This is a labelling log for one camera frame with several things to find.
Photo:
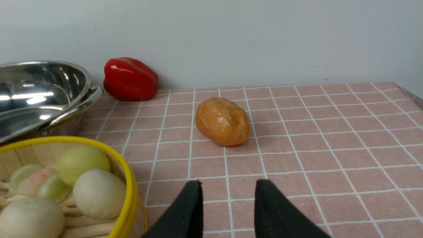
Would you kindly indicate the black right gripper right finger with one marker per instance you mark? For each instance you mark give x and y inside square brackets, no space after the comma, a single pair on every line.
[276,217]

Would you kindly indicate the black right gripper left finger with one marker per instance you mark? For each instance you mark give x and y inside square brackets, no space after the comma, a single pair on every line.
[185,216]

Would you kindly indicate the yellow rimmed bamboo steamer basket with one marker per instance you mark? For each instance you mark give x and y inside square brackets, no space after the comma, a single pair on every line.
[132,221]

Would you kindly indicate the stainless steel pot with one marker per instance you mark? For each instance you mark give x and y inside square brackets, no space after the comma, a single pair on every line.
[43,98]

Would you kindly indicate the white bun right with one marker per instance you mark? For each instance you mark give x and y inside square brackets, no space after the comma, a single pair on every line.
[99,194]

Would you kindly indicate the white bun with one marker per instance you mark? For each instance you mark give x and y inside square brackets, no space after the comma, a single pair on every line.
[32,218]
[99,194]

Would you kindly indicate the pink checkered tablecloth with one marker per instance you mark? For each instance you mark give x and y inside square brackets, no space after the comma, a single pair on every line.
[348,156]

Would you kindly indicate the brown potato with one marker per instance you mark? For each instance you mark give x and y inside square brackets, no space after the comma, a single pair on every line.
[223,122]

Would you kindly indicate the pale green bun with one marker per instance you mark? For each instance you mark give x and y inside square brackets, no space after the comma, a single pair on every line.
[78,160]

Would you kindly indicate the light green bun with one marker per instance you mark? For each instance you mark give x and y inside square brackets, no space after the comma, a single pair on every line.
[55,189]

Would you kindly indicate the red bell pepper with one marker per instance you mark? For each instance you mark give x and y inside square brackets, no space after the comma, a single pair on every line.
[128,79]

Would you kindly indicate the pink tinted bun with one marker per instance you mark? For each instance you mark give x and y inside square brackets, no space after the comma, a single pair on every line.
[31,185]

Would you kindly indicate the white bun front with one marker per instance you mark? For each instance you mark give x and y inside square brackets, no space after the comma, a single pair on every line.
[32,218]

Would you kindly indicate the pale bun far left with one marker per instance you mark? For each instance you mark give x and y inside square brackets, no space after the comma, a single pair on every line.
[19,176]

